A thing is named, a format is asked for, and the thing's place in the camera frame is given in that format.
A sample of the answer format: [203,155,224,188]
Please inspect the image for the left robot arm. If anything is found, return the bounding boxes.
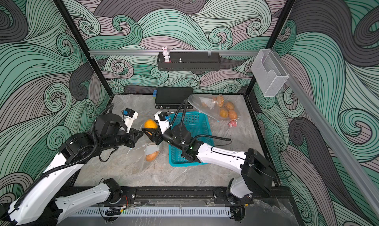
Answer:
[1,104,143,226]

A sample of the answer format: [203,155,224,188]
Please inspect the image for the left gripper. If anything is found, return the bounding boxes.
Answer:
[100,127,144,153]

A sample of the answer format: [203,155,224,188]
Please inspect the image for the white pink bunny figurine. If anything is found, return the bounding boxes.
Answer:
[162,46,171,63]

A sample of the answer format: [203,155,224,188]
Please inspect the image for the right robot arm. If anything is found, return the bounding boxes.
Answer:
[142,99,275,203]

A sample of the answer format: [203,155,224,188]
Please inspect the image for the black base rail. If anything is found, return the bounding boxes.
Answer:
[63,186,255,201]

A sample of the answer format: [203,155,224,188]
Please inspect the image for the clear blue-zipper bag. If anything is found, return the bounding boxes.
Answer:
[188,94,240,122]
[126,134,162,175]

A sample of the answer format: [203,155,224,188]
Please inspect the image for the white slotted cable duct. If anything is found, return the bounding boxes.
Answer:
[72,206,231,218]

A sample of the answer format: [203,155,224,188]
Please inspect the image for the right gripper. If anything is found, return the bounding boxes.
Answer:
[145,120,188,152]

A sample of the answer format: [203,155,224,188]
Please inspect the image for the teal plastic basket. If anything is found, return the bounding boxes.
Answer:
[168,111,212,167]

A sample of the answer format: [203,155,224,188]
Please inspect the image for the pink small toy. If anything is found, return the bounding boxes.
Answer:
[228,120,238,127]

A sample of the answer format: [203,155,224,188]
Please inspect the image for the black aluminium case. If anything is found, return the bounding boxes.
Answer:
[155,87,193,109]

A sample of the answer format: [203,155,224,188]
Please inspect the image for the black wall shelf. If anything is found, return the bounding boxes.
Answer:
[157,52,221,72]

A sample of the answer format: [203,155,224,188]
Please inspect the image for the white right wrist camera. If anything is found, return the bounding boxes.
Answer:
[154,111,171,134]

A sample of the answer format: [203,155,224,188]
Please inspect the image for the clear acrylic wall holder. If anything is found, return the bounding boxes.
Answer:
[251,49,289,97]

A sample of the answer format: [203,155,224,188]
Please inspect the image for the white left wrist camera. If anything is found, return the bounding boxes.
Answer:
[122,108,138,133]

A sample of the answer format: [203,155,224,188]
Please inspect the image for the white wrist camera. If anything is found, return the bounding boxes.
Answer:
[154,111,171,134]
[122,108,138,133]

